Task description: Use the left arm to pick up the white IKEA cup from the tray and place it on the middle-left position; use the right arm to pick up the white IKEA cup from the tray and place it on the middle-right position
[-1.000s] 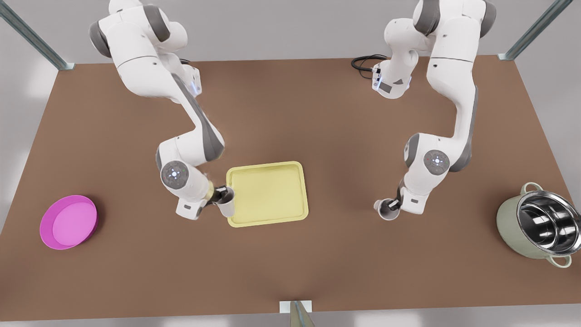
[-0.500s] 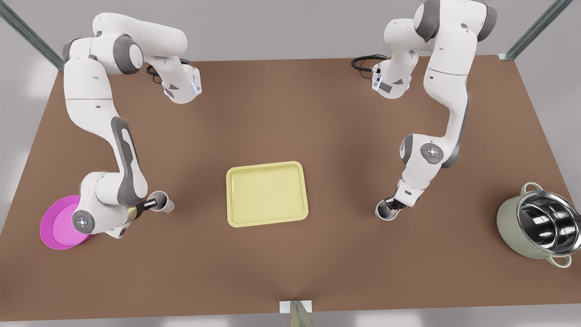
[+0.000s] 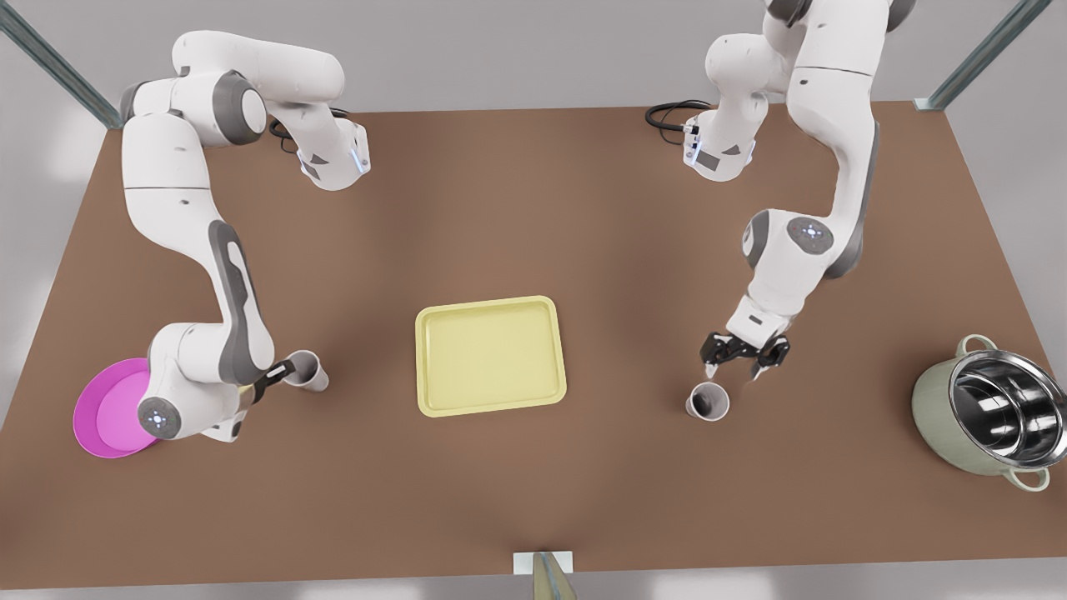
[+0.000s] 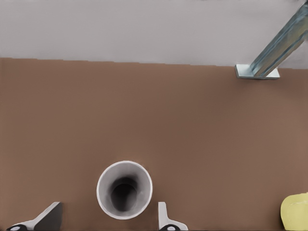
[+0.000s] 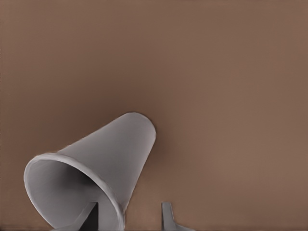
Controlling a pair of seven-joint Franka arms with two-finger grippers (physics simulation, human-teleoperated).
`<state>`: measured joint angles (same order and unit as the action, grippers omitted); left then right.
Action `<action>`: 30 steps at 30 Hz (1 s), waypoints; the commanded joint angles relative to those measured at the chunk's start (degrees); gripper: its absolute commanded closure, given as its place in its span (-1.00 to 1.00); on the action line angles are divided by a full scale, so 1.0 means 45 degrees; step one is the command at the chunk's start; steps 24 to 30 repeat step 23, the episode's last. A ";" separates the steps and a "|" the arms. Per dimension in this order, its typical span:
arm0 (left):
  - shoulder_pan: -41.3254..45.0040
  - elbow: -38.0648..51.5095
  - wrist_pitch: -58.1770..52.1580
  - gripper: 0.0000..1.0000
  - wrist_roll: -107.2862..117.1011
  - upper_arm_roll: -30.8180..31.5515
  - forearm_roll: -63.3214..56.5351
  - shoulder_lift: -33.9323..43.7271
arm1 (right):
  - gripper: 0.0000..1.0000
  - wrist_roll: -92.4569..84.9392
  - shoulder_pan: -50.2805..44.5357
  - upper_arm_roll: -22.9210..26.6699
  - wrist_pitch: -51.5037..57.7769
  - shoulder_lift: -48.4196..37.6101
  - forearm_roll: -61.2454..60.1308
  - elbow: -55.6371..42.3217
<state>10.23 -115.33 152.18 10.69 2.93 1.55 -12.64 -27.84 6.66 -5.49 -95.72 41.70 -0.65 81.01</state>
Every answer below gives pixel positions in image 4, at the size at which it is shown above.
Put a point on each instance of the white IKEA cup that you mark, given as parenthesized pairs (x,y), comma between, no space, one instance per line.
(124,190)

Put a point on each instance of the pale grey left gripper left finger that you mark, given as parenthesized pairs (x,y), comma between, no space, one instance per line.
(49,216)

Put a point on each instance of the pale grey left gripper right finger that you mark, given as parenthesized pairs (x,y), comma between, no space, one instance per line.
(164,217)

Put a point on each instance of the silver frame post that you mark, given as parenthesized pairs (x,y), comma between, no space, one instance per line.
(276,51)

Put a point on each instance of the yellow apple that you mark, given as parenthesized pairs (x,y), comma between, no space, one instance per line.
(295,213)

